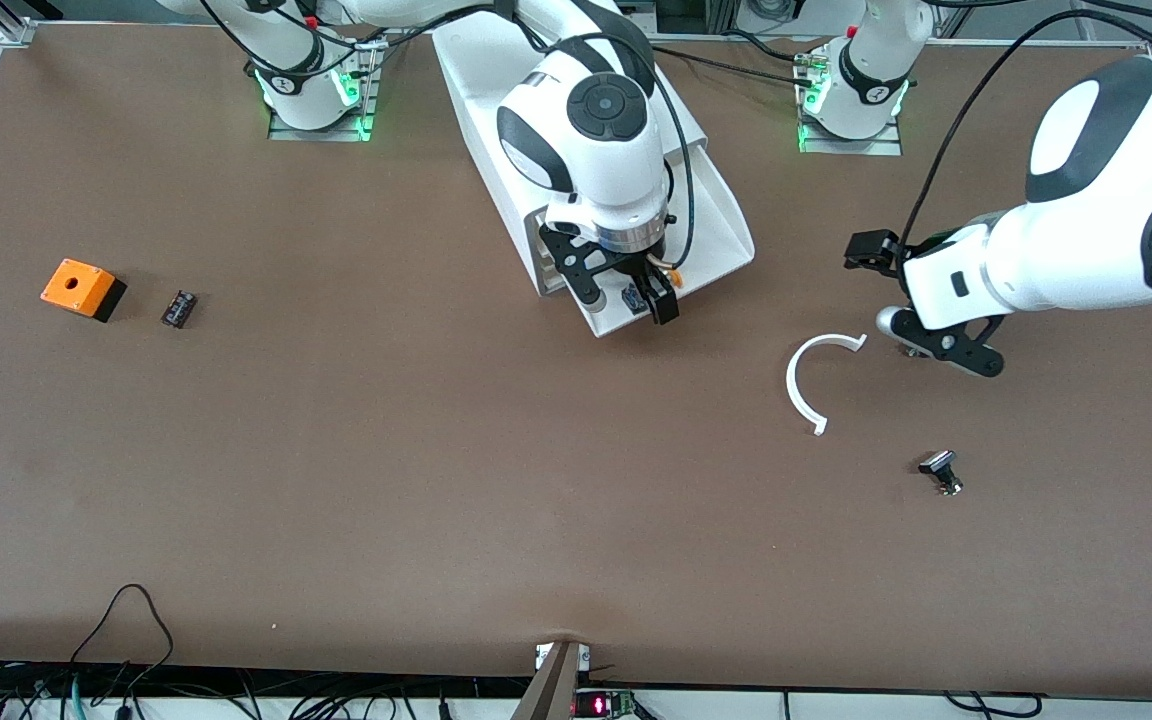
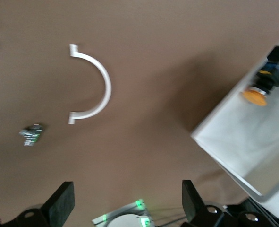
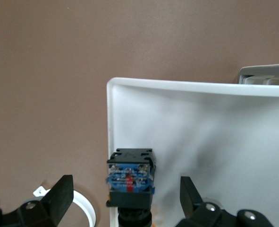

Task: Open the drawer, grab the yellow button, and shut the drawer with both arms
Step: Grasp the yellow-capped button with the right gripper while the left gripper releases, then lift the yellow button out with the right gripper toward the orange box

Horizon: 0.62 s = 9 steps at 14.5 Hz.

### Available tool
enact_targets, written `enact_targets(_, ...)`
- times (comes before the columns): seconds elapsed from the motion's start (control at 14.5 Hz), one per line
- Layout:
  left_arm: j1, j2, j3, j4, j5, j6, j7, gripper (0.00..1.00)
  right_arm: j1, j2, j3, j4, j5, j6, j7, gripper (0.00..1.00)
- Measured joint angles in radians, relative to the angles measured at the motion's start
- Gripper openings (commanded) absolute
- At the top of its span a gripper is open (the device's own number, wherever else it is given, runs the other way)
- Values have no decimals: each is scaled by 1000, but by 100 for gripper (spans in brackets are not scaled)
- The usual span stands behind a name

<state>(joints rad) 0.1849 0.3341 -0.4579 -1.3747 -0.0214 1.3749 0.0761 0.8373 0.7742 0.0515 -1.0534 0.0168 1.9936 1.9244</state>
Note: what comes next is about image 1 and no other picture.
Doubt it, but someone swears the orange capped push button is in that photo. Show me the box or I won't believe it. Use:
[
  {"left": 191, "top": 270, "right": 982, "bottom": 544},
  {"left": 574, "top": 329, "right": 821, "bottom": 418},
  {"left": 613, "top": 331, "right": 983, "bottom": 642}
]
[{"left": 620, "top": 260, "right": 688, "bottom": 310}]

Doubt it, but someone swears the white drawer holding orange button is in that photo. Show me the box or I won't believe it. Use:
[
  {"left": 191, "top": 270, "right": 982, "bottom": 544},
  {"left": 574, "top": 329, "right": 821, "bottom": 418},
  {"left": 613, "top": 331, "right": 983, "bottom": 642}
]
[{"left": 538, "top": 135, "right": 756, "bottom": 339}]

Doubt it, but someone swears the metal base plate left arm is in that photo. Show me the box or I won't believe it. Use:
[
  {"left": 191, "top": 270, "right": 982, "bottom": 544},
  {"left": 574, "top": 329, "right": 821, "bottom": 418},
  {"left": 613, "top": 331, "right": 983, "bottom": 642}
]
[{"left": 797, "top": 122, "right": 904, "bottom": 157}]

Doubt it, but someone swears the metal base plate right arm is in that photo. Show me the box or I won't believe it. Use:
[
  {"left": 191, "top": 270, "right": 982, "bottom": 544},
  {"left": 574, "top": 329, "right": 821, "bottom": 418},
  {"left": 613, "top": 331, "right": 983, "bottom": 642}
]
[{"left": 266, "top": 25, "right": 384, "bottom": 143}]

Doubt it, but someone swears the white drawer cabinet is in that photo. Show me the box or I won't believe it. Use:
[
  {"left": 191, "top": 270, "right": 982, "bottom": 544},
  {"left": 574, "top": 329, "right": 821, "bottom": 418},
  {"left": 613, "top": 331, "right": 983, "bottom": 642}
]
[{"left": 433, "top": 20, "right": 713, "bottom": 298}]

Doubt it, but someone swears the white curved plastic arc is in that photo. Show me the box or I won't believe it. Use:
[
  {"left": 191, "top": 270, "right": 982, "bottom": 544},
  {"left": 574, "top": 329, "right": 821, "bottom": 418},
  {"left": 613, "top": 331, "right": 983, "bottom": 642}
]
[{"left": 785, "top": 332, "right": 869, "bottom": 437}]

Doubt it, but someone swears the black silver metal key part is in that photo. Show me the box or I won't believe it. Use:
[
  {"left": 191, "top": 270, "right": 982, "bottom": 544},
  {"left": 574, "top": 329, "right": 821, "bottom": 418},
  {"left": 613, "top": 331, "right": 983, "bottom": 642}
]
[{"left": 917, "top": 450, "right": 965, "bottom": 497}]

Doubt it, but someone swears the circuit board with red display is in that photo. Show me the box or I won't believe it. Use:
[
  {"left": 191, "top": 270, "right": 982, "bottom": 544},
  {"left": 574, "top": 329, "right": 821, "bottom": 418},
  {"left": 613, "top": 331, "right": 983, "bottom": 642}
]
[{"left": 574, "top": 688, "right": 639, "bottom": 720}]

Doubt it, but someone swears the orange box with black base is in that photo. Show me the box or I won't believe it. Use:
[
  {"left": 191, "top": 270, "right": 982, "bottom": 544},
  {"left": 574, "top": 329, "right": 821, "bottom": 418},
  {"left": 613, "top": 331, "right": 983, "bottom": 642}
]
[{"left": 40, "top": 259, "right": 128, "bottom": 323}]

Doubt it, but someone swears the black right camera bracket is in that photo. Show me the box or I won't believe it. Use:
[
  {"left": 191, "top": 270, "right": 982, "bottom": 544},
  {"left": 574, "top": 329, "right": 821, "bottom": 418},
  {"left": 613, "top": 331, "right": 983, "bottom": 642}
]
[{"left": 538, "top": 222, "right": 642, "bottom": 301}]

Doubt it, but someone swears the black camera bracket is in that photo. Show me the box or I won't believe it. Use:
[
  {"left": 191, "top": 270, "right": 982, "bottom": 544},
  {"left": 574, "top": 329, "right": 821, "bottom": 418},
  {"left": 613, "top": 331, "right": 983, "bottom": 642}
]
[
  {"left": 538, "top": 222, "right": 642, "bottom": 301},
  {"left": 894, "top": 312, "right": 1006, "bottom": 379}
]

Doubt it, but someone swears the black left camera bracket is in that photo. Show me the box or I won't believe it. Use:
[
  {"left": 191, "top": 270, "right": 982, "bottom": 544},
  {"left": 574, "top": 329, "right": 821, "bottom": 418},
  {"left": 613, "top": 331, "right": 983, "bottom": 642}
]
[{"left": 894, "top": 312, "right": 1006, "bottom": 379}]

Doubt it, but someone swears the black cable to arm base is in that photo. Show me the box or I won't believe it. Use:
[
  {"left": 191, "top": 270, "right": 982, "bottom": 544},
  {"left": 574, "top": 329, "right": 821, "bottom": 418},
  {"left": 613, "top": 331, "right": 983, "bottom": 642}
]
[
  {"left": 724, "top": 28, "right": 817, "bottom": 63},
  {"left": 651, "top": 44, "right": 815, "bottom": 77}
]

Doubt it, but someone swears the thin black looped cable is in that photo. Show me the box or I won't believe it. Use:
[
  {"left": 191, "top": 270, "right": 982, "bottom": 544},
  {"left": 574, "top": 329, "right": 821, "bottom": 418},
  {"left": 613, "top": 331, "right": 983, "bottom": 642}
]
[{"left": 69, "top": 584, "right": 176, "bottom": 669}]

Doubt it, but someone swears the aluminium frame corner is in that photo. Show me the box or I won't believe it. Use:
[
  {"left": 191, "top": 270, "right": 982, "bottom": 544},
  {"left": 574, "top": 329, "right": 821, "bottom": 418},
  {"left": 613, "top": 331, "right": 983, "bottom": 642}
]
[{"left": 0, "top": 0, "right": 39, "bottom": 48}]

